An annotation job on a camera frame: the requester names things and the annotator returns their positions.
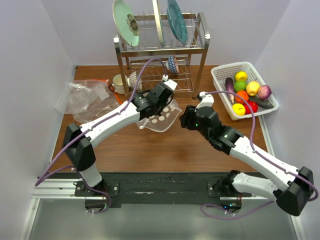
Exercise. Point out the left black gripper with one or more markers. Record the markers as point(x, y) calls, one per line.
point(160, 110)

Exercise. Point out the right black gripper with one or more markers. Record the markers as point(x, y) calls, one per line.
point(186, 118)

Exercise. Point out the polka dot zip bag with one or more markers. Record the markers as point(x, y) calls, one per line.
point(161, 123)

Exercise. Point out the yellow round fruit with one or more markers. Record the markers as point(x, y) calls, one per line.
point(239, 109)

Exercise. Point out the orange tangerine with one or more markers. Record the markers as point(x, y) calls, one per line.
point(242, 97)

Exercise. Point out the red apple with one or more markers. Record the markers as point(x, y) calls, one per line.
point(252, 105)

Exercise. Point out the purple onion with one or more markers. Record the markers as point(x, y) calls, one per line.
point(264, 92)

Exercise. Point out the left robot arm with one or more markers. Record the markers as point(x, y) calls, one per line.
point(79, 141)

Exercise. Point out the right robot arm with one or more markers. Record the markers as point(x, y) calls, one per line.
point(290, 187)

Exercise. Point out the clear orange-zip plastic bag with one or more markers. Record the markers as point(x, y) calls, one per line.
point(87, 100)

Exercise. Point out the brown patterned bowl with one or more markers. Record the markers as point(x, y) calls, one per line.
point(133, 79)

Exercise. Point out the steel dish rack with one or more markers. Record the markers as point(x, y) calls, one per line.
point(190, 57)

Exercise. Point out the blue patterned bowl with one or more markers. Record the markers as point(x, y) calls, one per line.
point(172, 64)

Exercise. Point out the cream enamel mug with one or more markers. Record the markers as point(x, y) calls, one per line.
point(116, 85)

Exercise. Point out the purple eggplant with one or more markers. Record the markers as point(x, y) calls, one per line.
point(229, 86)

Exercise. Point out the green bumpy fruit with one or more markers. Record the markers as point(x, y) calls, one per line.
point(240, 86)

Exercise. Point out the yellow lemon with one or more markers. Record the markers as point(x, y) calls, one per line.
point(241, 76)

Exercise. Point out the yellow apple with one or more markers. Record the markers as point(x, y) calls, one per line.
point(252, 88)

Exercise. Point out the dark grey avocado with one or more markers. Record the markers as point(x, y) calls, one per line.
point(261, 103)

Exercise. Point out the mint green flower plate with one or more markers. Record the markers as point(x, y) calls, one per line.
point(126, 23)

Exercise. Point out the teal blue plate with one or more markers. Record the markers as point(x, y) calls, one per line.
point(176, 22)

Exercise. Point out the beige edge-on plate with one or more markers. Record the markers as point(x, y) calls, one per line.
point(158, 23)

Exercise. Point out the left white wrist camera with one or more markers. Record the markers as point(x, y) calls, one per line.
point(169, 82)

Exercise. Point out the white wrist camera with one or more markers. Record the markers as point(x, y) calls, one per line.
point(205, 100)
point(169, 82)

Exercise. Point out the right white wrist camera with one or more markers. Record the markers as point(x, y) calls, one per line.
point(205, 100)

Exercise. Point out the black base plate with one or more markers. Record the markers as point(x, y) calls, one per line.
point(164, 188)

